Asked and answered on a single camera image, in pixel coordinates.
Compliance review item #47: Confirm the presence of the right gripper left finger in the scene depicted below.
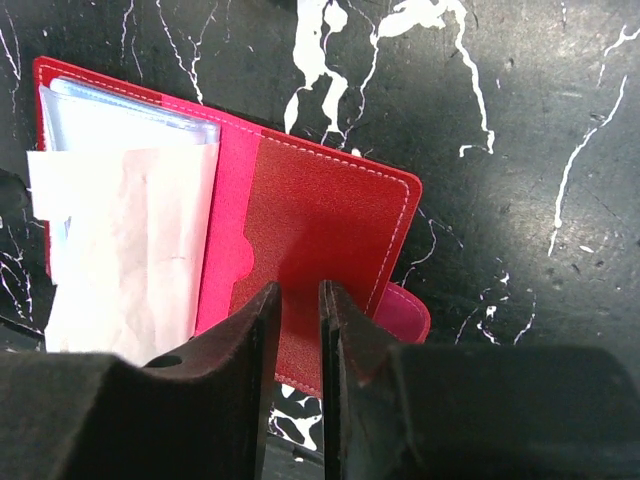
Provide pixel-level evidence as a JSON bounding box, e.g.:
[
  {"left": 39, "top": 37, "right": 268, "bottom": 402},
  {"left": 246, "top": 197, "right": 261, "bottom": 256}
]
[{"left": 1, "top": 282, "right": 281, "bottom": 479}]

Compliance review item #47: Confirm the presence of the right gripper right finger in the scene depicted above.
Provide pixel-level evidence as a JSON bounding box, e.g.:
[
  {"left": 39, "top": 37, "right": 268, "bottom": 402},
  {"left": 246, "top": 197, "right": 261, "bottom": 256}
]
[{"left": 319, "top": 281, "right": 639, "bottom": 479}]

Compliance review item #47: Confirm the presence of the red leather card holder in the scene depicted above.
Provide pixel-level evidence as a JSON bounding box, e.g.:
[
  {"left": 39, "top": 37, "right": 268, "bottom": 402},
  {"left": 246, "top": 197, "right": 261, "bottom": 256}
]
[{"left": 33, "top": 56, "right": 430, "bottom": 396}]

